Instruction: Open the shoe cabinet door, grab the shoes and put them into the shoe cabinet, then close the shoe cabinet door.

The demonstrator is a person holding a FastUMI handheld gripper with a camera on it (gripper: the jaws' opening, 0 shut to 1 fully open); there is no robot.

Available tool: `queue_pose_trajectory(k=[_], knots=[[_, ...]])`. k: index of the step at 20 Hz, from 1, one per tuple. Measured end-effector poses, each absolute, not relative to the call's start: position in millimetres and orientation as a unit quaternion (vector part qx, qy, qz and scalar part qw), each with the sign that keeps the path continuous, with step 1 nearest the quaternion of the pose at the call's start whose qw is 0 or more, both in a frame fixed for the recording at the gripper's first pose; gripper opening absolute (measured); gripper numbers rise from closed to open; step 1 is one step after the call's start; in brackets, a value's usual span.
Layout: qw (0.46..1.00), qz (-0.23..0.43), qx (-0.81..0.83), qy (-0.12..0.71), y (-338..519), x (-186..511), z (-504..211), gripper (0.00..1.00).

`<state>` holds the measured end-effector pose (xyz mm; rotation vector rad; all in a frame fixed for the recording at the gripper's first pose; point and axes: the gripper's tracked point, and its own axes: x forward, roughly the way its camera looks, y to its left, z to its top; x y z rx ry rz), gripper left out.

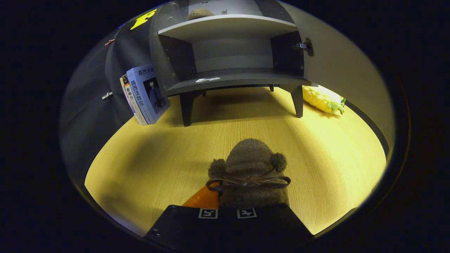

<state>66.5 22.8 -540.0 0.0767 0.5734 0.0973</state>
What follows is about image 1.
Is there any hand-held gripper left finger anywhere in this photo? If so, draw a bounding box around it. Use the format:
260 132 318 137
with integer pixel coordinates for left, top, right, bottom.
144 183 229 248

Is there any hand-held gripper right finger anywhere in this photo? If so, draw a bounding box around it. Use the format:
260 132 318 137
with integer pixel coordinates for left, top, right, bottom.
228 204 313 250

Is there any brown fuzzy shoe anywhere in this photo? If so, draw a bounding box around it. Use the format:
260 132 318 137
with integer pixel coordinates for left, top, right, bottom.
206 138 291 208
186 8 215 21

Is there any grey shoe cabinet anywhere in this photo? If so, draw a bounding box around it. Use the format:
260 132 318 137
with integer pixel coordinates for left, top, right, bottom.
149 0 319 127

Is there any metal door hinge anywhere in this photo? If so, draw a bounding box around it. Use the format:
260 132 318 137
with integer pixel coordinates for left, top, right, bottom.
295 38 314 57

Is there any blue book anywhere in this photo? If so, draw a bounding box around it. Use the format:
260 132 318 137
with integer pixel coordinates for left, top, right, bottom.
126 64 171 124

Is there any yellow plush pineapple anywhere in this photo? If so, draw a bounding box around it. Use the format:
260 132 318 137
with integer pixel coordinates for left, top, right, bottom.
302 85 347 115

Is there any black backdrop cloth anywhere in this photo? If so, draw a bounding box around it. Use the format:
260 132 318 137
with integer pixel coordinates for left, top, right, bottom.
60 9 159 183

